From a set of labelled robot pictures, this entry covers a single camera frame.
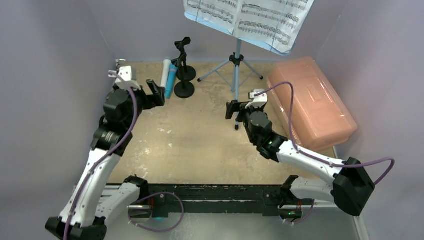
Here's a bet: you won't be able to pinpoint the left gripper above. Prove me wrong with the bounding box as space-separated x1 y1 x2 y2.
122 79 164 130

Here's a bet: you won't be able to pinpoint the black mic stand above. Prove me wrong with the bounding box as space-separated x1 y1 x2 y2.
172 36 196 81
170 56 196 99

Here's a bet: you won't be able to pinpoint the blue toy microphone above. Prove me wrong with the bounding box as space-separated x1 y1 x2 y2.
165 64 178 99

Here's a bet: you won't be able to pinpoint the white toy microphone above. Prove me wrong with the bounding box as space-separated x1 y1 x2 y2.
160 59 172 88

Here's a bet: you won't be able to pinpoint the light blue music stand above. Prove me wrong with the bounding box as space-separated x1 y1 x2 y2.
183 0 316 131

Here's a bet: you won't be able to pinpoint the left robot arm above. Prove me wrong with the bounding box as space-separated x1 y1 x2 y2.
45 79 165 240

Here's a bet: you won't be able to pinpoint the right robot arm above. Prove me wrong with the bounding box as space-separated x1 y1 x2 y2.
225 100 376 217

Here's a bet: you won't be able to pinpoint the pink plastic storage box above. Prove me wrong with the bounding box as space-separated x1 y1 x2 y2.
266 56 358 152

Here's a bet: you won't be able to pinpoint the sheet music pages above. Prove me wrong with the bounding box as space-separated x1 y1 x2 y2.
184 0 316 54

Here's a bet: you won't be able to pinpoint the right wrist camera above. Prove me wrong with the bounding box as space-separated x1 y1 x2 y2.
244 89 268 109

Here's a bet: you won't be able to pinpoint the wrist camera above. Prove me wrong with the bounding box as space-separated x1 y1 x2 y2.
108 66 141 90
244 89 268 109

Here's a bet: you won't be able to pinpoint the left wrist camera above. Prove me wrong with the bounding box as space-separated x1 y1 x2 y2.
108 66 141 90

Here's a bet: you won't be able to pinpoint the aluminium frame rail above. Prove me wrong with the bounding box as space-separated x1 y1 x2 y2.
54 78 143 240

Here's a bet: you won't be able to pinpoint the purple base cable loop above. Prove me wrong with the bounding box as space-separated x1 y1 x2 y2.
127 191 185 233

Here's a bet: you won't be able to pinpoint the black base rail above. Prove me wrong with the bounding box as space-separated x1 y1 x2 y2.
145 183 312 220

